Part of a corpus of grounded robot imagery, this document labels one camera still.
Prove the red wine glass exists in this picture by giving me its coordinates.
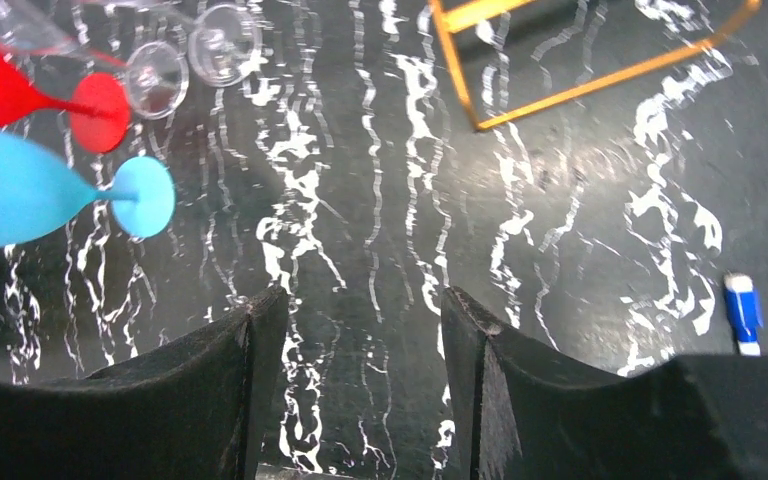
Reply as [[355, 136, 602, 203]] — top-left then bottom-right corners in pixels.
[[0, 44, 131, 154]]

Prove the gold wire glass rack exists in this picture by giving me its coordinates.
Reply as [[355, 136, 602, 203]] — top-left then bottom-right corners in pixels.
[[427, 1, 762, 132]]

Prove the blue white marker pen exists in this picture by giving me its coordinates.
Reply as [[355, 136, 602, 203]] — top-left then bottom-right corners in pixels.
[[724, 273, 763, 357]]

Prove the blue wine glass front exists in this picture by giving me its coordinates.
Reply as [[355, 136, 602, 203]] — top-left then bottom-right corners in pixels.
[[0, 131, 175, 247]]

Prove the clear champagne flute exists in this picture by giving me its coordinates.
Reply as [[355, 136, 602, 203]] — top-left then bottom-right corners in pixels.
[[0, 1, 189, 120], [102, 0, 262, 88]]

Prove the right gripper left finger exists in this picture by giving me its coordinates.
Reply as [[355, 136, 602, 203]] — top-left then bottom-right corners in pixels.
[[0, 286, 289, 479]]

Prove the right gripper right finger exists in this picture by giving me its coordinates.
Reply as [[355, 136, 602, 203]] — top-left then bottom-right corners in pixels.
[[441, 287, 768, 479]]

